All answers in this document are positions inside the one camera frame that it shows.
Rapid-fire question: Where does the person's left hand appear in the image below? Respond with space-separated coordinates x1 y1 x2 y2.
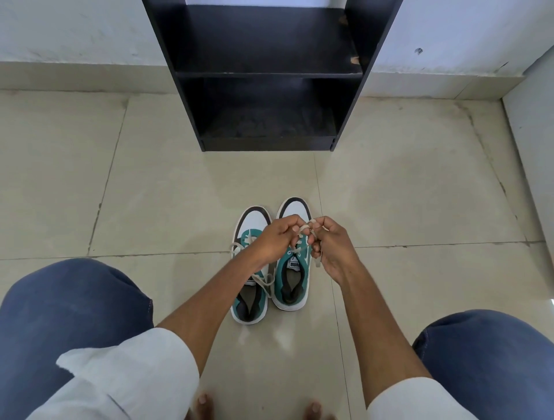
249 216 311 266

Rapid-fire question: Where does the person's left leg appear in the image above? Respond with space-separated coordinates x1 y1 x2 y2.
0 258 155 420

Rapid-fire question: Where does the teal white sneaker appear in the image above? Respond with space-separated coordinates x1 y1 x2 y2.
230 206 274 325
271 197 313 312

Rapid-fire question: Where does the white shoelace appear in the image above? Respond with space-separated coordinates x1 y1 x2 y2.
229 242 278 299
287 219 324 269

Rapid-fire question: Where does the person's left forearm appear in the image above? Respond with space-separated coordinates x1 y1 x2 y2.
158 247 272 378

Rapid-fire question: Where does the black wooden shelf unit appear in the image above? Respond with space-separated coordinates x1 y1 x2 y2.
142 0 404 152

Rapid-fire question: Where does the person's right leg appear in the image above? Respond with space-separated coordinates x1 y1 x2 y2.
412 309 554 420

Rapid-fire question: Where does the person's foot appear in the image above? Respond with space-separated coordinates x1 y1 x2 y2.
186 392 216 420
303 401 337 420

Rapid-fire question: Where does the white right shirt sleeve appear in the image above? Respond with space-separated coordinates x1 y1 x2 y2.
366 376 478 420

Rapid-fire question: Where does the white left shirt sleeve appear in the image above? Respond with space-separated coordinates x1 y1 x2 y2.
26 327 200 420

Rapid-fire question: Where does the person's right hand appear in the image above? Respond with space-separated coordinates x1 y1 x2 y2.
311 216 363 286

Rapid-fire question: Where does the person's right forearm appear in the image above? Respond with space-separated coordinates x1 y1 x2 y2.
336 269 434 404

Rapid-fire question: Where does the person's leg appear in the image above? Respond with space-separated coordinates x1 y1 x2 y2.
0 258 155 420
412 309 554 420

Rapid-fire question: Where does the person's right foot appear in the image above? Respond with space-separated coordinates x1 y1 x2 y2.
303 401 337 420

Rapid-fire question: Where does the person's left foot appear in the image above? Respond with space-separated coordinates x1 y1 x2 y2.
186 392 216 420

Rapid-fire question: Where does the white shirt sleeve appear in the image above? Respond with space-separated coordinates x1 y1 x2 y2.
366 376 478 420
26 327 200 420

